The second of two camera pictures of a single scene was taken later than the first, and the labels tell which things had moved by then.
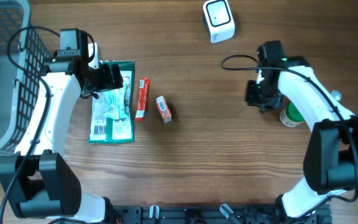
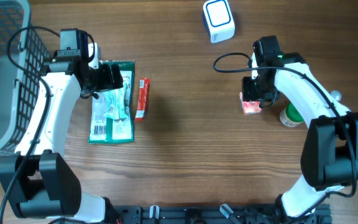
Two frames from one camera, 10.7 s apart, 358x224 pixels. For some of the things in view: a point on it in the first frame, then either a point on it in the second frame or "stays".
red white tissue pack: x=163 y=109 → x=250 y=107
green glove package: x=102 y=130 stays
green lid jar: x=290 y=116 stays
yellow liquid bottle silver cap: x=336 y=94 stays
